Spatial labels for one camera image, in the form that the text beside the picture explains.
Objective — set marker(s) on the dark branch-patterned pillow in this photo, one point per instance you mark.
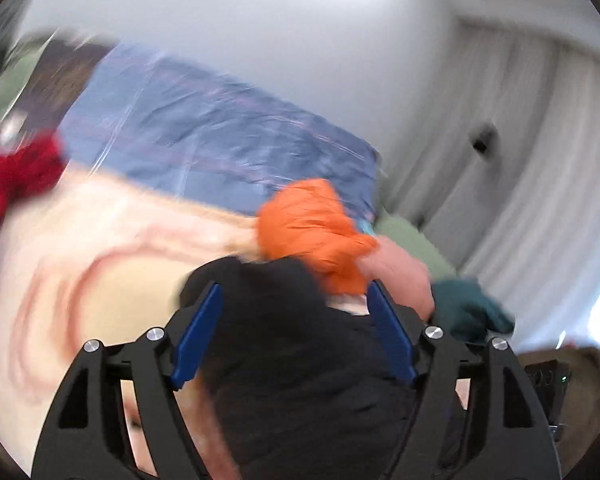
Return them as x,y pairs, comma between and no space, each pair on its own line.
65,75

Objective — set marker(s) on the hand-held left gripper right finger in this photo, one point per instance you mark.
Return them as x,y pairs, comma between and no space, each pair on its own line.
392,335

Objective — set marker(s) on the black puffer jacket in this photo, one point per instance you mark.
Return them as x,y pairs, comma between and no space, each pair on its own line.
300,360

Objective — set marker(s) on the cream bed sheet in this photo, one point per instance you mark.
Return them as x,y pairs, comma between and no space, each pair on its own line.
80,270

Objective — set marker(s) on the blue plaid quilt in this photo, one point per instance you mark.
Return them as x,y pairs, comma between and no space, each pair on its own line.
205,125

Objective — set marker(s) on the sage green garment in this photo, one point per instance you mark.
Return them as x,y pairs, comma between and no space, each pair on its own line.
415,245

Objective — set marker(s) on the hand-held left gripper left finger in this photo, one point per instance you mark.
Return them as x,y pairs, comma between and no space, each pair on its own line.
195,340

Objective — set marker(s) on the orange garment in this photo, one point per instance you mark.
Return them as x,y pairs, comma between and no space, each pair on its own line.
310,225

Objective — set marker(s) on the white curtain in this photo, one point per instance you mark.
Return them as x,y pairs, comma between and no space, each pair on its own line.
530,185

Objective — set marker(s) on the dark teal garment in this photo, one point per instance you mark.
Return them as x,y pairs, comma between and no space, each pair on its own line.
470,310

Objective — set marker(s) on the red camouflage garment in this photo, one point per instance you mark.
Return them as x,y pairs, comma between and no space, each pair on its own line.
15,175

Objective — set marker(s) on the black wall fixture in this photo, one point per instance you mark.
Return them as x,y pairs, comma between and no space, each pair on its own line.
484,139

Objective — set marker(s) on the pale green pillow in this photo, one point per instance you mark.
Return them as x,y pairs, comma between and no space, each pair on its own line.
10,80

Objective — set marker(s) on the pink garment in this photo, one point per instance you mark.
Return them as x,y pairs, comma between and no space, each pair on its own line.
405,275

